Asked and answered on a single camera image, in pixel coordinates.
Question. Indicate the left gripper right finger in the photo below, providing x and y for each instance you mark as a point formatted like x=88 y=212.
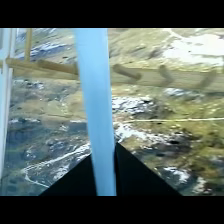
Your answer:
x=140 y=180

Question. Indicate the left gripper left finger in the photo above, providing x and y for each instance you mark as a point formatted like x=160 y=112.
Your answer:
x=76 y=181

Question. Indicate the white T-shirt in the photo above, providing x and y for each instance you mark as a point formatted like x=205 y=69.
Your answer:
x=96 y=100

